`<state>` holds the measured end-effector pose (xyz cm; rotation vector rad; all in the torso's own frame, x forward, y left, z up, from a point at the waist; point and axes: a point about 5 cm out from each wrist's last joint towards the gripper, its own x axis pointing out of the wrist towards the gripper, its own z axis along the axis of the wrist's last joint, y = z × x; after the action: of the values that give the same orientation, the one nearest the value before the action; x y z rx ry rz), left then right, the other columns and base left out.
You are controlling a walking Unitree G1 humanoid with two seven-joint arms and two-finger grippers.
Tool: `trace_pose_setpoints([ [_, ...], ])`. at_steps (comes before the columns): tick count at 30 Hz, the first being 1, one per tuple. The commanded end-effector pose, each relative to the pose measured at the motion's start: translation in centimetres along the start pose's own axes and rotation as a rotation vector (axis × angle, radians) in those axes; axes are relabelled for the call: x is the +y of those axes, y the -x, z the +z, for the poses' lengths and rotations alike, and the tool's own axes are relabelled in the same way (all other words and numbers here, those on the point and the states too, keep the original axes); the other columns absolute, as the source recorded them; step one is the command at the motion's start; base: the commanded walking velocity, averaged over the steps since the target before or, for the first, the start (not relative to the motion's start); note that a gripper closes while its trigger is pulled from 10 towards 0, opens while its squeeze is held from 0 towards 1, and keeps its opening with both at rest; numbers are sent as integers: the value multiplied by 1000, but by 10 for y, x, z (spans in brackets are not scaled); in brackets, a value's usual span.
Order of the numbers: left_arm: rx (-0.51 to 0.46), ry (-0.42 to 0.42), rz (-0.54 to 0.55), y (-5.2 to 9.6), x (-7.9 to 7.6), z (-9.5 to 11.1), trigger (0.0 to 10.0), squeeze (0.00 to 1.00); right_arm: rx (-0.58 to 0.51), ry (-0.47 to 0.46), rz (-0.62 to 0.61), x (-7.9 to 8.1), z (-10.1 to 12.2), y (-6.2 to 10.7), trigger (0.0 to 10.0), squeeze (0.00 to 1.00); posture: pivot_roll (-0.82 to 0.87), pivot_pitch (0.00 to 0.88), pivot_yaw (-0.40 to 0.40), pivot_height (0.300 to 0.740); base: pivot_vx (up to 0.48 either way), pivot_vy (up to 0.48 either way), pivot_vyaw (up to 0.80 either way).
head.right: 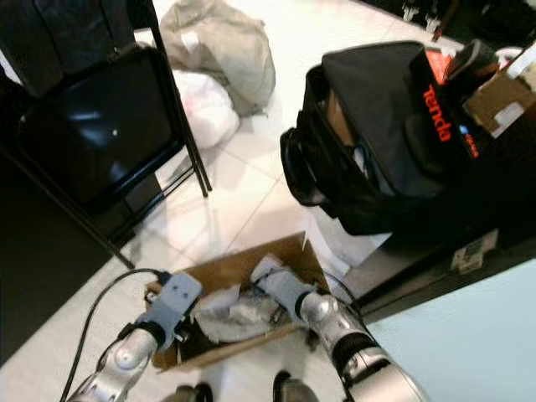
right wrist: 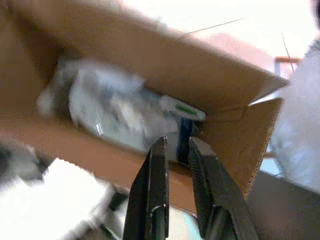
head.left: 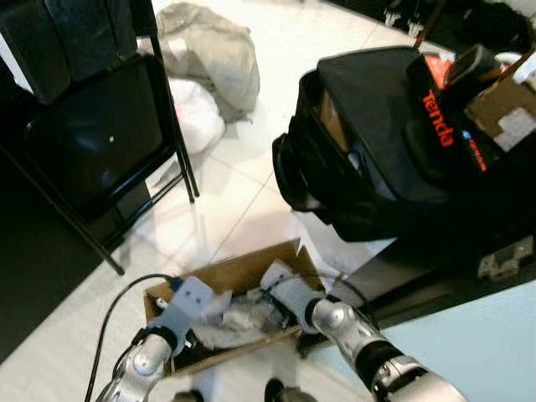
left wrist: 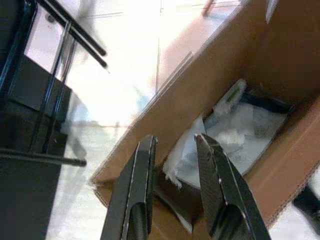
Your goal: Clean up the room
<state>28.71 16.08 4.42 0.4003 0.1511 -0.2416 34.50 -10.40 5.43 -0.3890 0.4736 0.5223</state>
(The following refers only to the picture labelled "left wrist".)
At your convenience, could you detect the black crumpled rubbish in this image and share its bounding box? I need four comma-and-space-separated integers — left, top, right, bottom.
239, 89, 296, 116

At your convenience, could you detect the brown cardboard box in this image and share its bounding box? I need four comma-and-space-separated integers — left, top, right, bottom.
89, 0, 320, 240

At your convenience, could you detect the grey plastic bag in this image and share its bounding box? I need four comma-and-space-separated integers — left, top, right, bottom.
204, 102, 288, 176

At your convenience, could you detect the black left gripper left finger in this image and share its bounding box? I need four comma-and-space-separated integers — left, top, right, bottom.
101, 134, 159, 240

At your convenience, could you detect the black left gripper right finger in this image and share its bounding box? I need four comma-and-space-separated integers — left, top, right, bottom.
193, 133, 272, 240

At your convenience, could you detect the black folding chair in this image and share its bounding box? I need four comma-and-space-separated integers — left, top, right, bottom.
0, 0, 108, 240

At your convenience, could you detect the white green-striped packet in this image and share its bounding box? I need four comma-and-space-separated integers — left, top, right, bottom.
213, 78, 248, 121

